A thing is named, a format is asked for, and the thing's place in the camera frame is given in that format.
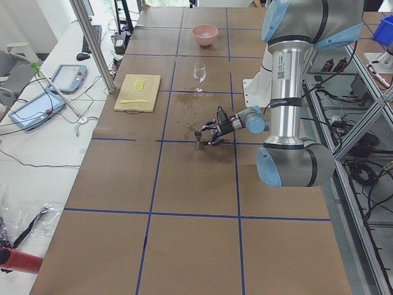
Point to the metal rod with green tip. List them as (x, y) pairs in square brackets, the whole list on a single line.
[(81, 119)]

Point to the near blue teach pendant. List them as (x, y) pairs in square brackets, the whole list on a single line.
[(35, 112)]

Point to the clear wine glass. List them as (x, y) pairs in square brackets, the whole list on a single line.
[(199, 73)]

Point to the black power adapter box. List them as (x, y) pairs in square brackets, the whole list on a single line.
[(121, 42)]

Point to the steel double jigger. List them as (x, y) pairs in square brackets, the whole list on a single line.
[(198, 135)]

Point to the clear ice cubes pile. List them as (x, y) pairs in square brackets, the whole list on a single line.
[(204, 35)]

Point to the pink bowl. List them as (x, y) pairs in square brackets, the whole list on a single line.
[(204, 28)]

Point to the far blue teach pendant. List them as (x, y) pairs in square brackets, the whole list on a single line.
[(68, 78)]

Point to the bamboo cutting board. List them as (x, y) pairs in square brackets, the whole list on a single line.
[(149, 92)]

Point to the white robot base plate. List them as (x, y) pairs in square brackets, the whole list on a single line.
[(256, 93)]

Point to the black computer mouse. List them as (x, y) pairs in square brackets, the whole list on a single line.
[(82, 56)]

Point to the blue teach pendant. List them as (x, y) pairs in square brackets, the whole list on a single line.
[(68, 78), (35, 112)]

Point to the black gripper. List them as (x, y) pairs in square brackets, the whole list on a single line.
[(225, 128)]

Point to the clear plastic bag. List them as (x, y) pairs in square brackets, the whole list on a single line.
[(30, 220)]

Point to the blue storage bin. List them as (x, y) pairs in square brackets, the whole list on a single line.
[(384, 32)]

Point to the yellow plastic knife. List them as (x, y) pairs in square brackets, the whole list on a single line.
[(133, 101)]

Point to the aluminium frame post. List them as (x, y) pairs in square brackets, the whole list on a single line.
[(84, 22)]

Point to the red thermos bottle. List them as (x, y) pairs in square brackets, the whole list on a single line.
[(14, 260)]

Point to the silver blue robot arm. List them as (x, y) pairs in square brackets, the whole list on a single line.
[(290, 28)]

